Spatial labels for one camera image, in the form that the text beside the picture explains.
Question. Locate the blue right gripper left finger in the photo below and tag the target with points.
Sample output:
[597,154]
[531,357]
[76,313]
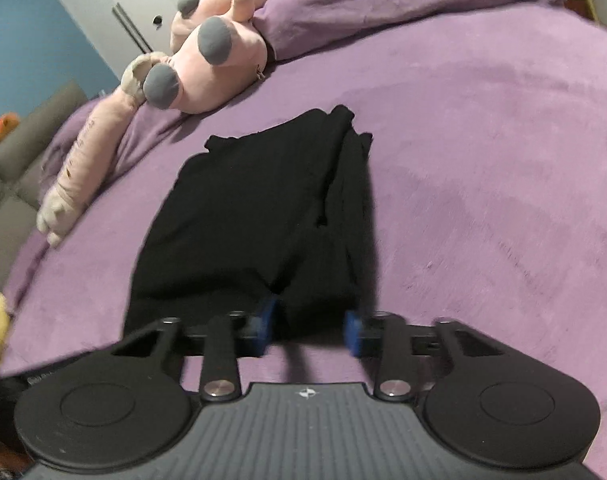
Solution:
[230,337]

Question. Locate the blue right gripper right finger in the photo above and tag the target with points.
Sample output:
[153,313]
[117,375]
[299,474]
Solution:
[386,340]

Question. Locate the black garment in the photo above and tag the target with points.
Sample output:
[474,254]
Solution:
[280,220]

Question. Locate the long pink plush pillow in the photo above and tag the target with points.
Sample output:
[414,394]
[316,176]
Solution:
[86,164]

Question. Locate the purple bed blanket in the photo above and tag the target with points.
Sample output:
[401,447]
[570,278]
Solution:
[488,165]

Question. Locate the grey sofa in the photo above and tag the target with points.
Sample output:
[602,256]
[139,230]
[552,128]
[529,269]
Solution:
[20,161]

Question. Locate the pink pig plush toy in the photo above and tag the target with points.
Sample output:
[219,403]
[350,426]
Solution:
[217,53]

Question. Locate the orange plush toy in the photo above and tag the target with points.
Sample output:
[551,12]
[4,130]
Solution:
[8,123]

